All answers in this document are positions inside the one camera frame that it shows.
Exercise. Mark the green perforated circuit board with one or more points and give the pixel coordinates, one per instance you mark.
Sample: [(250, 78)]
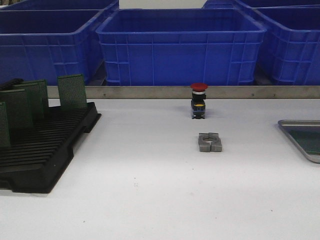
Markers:
[(308, 137)]

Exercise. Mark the green circuit board rear right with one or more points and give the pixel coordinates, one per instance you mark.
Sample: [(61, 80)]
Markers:
[(72, 92)]

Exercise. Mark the green circuit board rear left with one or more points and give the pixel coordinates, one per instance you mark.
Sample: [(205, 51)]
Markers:
[(38, 97)]

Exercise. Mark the black slotted board rack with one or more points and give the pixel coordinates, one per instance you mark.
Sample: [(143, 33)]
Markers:
[(38, 156)]

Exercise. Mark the green circuit board far left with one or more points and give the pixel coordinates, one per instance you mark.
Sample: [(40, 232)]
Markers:
[(4, 127)]

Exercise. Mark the silver metal tray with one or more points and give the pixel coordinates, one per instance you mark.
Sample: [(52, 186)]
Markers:
[(284, 124)]

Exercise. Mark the red emergency stop button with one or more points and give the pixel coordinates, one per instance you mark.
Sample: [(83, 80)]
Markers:
[(198, 105)]

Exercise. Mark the grey metal clamp block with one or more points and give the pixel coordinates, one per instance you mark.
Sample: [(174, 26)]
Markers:
[(209, 142)]

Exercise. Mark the blue plastic crate centre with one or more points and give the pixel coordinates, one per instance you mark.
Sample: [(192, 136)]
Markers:
[(178, 47)]

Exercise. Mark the blue plastic crate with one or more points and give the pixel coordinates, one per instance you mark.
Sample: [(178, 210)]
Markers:
[(290, 50), (46, 44), (178, 47)]

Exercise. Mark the blue crate back right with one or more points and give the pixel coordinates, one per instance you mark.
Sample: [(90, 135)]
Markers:
[(211, 4)]

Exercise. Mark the blue plastic crate right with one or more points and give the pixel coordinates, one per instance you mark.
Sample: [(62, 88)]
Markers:
[(290, 50)]

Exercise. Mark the blue plastic crate left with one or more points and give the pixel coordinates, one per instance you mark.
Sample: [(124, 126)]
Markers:
[(46, 44)]

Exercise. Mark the blue crate back left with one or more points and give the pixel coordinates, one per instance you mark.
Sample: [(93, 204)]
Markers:
[(61, 5)]

